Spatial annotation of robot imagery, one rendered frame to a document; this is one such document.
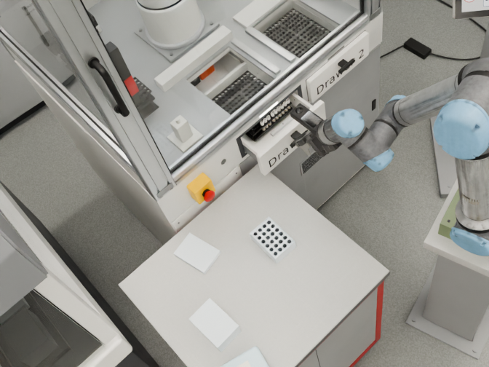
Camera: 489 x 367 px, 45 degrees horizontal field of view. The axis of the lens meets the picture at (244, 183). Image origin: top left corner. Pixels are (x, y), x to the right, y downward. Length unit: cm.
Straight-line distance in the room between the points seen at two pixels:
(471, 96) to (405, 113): 35
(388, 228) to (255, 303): 108
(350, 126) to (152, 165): 57
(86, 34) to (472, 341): 187
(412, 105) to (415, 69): 170
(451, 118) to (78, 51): 80
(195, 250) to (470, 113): 100
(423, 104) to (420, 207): 130
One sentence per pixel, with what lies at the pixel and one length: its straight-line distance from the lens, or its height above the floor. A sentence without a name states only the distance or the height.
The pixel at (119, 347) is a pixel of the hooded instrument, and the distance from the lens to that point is 176.
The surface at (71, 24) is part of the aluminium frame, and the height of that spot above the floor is 165.
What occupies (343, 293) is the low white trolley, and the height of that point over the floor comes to 76.
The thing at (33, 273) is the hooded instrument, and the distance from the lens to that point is 131.
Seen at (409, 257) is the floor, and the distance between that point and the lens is 270.
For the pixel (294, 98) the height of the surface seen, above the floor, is 88.
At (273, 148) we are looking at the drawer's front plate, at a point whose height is 92.
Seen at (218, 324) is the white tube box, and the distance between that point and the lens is 177.
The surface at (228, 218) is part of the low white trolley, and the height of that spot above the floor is 76.
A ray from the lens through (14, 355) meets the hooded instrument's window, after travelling 152.
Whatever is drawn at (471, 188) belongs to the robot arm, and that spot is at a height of 121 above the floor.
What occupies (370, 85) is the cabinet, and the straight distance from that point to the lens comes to 241.
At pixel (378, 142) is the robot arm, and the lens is 162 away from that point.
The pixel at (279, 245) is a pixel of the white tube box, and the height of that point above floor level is 80.
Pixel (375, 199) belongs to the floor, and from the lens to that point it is 282.
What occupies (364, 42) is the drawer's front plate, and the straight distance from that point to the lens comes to 216.
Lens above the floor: 246
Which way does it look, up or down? 57 degrees down
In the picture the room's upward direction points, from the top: 18 degrees counter-clockwise
